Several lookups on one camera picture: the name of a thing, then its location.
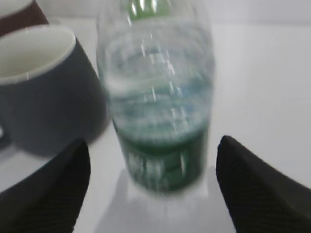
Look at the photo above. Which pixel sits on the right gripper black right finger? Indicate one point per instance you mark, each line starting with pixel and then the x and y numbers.
pixel 259 198

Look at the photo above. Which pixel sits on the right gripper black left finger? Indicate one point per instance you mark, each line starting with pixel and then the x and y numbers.
pixel 50 199

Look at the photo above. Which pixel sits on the clear water bottle green label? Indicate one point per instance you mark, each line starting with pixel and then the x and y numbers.
pixel 156 64

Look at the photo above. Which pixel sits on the dark blue-grey mug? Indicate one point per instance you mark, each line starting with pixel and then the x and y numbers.
pixel 50 93

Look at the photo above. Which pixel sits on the dark red mug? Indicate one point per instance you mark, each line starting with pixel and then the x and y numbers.
pixel 19 14

